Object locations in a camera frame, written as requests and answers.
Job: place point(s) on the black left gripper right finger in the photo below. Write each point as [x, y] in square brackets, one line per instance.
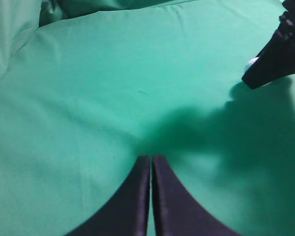
[176, 212]

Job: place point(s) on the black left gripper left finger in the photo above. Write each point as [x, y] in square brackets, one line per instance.
[126, 212]

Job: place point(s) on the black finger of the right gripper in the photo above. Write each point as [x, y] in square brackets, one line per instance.
[277, 57]

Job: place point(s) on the white dimpled golf ball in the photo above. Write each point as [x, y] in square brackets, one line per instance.
[251, 63]

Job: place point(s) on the green cloth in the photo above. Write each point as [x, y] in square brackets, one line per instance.
[86, 96]

